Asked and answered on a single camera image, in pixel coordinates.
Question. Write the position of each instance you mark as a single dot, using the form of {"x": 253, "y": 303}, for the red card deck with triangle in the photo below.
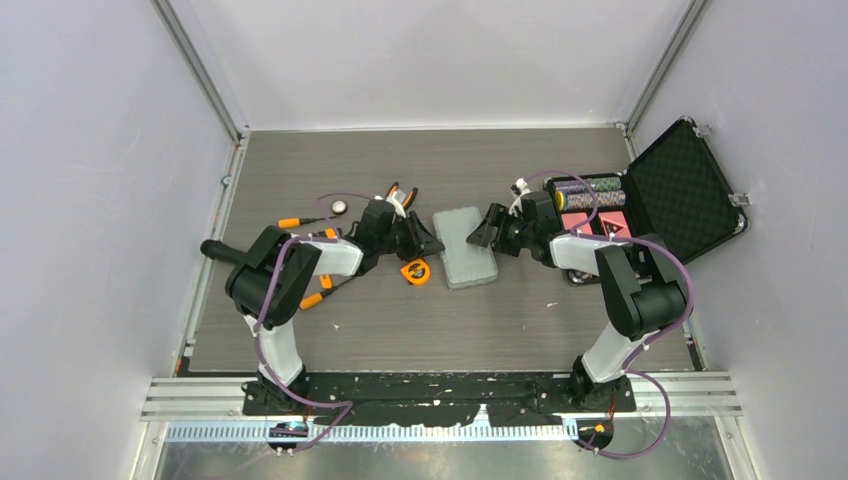
{"x": 614, "y": 223}

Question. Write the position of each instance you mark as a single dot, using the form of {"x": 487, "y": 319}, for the small orange screwdriver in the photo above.
{"x": 295, "y": 222}

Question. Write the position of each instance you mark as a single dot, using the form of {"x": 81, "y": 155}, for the small round silver disc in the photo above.
{"x": 339, "y": 207}

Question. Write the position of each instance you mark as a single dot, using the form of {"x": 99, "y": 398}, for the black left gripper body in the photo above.
{"x": 398, "y": 235}

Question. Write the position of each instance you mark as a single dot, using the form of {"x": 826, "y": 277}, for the red playing card deck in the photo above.
{"x": 576, "y": 220}

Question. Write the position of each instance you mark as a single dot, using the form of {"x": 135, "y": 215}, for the orange utility knife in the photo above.
{"x": 325, "y": 276}

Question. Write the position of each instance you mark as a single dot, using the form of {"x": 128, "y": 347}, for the orange tape measure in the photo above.
{"x": 417, "y": 272}

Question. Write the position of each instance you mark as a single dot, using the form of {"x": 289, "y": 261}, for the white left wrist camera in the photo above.
{"x": 397, "y": 206}

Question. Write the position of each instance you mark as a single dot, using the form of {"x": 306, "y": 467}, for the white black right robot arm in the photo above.
{"x": 645, "y": 288}

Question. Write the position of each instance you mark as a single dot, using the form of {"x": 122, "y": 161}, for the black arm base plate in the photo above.
{"x": 435, "y": 399}

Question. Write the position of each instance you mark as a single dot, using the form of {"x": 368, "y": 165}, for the orange black pliers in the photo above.
{"x": 406, "y": 198}

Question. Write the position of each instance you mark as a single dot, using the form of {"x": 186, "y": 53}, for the black orange-tipped tool handle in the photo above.
{"x": 218, "y": 251}

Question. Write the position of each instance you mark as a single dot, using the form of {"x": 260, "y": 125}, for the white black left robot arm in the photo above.
{"x": 270, "y": 279}

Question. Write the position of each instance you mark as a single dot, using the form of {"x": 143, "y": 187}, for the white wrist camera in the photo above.
{"x": 519, "y": 189}
{"x": 397, "y": 206}

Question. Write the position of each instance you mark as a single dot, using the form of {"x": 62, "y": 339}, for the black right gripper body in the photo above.
{"x": 516, "y": 235}

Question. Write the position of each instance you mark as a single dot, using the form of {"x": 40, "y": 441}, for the orange phillips screwdriver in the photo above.
{"x": 314, "y": 299}

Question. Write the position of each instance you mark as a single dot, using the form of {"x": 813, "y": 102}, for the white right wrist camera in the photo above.
{"x": 519, "y": 189}

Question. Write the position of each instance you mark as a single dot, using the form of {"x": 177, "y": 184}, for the black aluminium poker chip case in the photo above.
{"x": 674, "y": 189}

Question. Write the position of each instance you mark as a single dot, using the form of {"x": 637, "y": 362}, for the grey plastic tool case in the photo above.
{"x": 465, "y": 265}

